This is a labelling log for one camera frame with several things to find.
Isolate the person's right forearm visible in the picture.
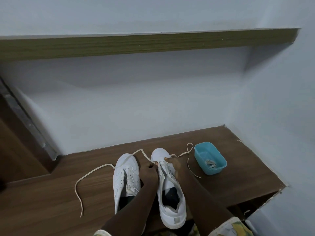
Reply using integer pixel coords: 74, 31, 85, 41
181, 178, 235, 229

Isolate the blue plastic basket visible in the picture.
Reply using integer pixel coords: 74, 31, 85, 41
194, 142, 227, 176

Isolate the wooden wall shelf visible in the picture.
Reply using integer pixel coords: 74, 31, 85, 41
0, 28, 301, 63

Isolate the person's left hand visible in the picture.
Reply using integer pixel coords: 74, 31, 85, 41
138, 161, 159, 189

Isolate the person's left forearm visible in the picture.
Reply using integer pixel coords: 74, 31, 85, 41
100, 184, 158, 234

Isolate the white sneaker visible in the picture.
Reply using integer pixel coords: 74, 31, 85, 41
150, 147, 187, 229
113, 153, 142, 215

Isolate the person's right hand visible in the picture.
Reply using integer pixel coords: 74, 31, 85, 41
164, 155, 189, 183

